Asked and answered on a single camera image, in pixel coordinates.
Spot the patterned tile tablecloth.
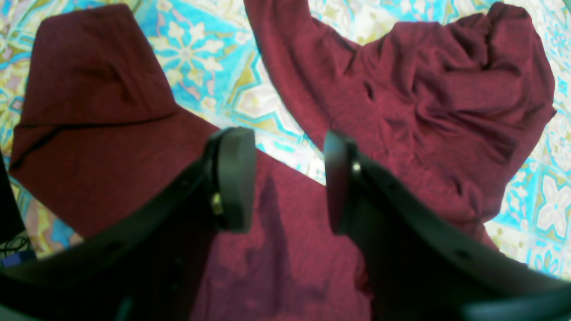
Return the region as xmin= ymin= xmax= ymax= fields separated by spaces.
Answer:
xmin=0 ymin=0 xmax=571 ymax=277

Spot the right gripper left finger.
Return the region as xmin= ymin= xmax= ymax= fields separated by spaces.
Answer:
xmin=1 ymin=127 xmax=257 ymax=321

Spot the maroon t-shirt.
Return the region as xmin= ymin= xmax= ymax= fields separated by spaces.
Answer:
xmin=10 ymin=0 xmax=555 ymax=321

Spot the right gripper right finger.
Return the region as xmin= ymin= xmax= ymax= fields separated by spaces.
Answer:
xmin=323 ymin=131 xmax=571 ymax=321

